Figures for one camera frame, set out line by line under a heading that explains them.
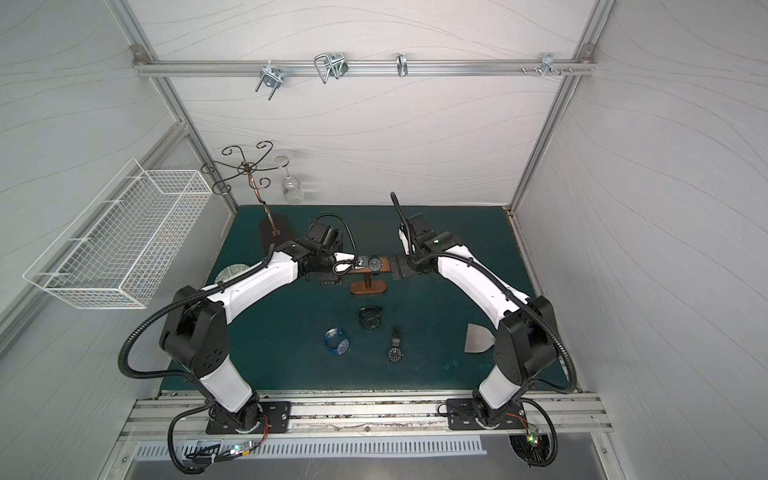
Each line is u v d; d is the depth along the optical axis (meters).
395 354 0.82
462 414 0.73
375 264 0.85
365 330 0.88
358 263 0.77
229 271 0.97
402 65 0.78
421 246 0.65
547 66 0.77
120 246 0.69
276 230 1.11
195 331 0.45
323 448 0.70
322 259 0.75
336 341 0.86
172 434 0.68
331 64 0.76
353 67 0.78
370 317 0.86
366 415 0.75
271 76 0.77
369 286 0.96
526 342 0.44
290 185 0.97
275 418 0.74
